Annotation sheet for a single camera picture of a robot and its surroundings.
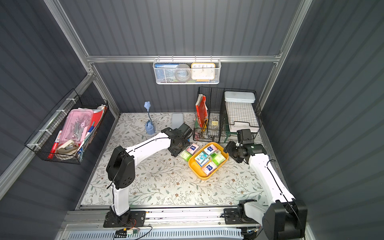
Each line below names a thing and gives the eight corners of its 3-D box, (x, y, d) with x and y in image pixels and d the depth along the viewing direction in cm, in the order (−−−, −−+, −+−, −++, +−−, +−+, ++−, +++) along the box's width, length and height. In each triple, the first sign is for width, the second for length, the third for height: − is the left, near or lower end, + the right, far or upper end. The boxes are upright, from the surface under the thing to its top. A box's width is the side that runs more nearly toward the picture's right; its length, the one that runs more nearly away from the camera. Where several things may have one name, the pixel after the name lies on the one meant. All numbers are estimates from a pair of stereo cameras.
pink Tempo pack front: (208, 159, 97) (208, 154, 92) (203, 154, 99) (203, 149, 94) (216, 153, 99) (217, 148, 95) (211, 148, 102) (212, 143, 97)
